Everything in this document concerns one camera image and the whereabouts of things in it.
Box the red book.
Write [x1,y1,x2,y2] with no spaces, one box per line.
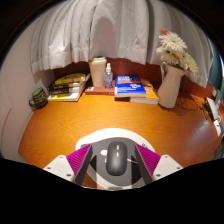
[84,85,116,96]

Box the white pitcher vase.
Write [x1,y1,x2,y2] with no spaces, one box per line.
[156,62,186,109]

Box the dark mug with green inside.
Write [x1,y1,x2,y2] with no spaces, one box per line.
[28,87,49,110]

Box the yellow and white book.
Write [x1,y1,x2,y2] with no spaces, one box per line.
[47,90,84,103]

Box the white and grey mouse pad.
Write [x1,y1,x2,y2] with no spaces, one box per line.
[75,127,156,191]

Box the orange book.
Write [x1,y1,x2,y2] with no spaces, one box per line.
[129,78,160,105]

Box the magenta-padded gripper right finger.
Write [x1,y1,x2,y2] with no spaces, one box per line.
[134,143,184,185]

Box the cream tumbler with lid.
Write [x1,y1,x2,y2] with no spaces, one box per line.
[88,56,108,88]

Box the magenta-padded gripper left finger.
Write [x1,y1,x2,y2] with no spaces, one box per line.
[43,143,94,186]

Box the clear spray bottle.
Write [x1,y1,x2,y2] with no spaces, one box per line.
[103,62,114,90]

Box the dark grey computer mouse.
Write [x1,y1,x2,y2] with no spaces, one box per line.
[105,140,129,177]

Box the white flower bouquet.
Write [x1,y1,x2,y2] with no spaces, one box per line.
[155,28,200,80]

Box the white curtain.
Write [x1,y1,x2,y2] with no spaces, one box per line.
[30,0,214,88]

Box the white electronic device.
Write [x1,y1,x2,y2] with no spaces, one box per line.
[204,89,224,138]

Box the yellow and black book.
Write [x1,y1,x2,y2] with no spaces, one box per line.
[53,72,91,86]

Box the black cable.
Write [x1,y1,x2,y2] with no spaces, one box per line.
[178,89,209,113]

